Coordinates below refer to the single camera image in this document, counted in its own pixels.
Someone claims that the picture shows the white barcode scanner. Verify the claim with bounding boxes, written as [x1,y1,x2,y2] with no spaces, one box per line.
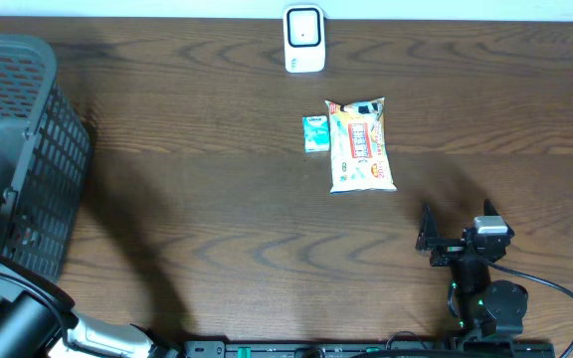
[283,4,326,74]

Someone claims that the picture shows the grey plastic mesh basket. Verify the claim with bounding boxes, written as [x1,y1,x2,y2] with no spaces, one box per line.
[0,34,93,281]

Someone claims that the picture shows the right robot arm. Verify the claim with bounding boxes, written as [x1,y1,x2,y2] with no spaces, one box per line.
[415,200,528,351]

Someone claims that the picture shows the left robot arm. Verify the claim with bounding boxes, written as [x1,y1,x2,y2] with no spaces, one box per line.
[0,255,183,358]

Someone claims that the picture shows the small teal tissue pack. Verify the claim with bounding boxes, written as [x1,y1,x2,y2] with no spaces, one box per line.
[302,115,330,153]

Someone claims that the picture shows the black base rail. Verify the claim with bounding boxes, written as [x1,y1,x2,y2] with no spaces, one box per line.
[183,339,555,358]

